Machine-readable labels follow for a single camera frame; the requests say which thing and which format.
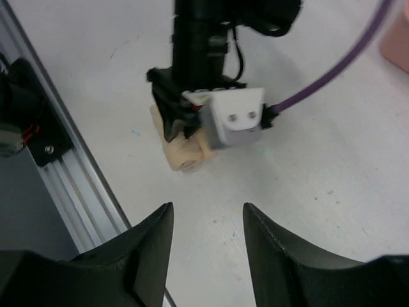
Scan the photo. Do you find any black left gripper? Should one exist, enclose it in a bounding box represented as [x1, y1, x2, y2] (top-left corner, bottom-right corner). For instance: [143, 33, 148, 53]
[146, 1, 302, 142]

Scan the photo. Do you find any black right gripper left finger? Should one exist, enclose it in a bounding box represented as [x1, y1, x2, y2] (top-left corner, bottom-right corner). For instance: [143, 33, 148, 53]
[1, 203, 174, 306]

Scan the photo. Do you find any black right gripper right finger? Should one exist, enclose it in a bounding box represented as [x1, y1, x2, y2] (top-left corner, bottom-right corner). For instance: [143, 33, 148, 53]
[243, 203, 408, 306]

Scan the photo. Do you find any beige underwear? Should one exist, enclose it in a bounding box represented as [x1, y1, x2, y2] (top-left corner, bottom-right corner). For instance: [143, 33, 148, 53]
[150, 104, 218, 172]

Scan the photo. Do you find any pink divided organizer tray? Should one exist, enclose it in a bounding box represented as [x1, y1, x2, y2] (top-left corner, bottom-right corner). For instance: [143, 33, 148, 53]
[380, 1, 408, 73]

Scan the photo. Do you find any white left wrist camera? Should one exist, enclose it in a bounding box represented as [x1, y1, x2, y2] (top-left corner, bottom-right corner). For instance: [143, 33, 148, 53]
[182, 88, 265, 150]

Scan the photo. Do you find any aluminium table frame rail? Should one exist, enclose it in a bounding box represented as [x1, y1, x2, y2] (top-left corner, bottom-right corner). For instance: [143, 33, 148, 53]
[1, 1, 174, 306]

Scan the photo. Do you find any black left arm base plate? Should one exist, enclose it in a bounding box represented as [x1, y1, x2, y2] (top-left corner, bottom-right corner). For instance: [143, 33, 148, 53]
[1, 54, 73, 167]

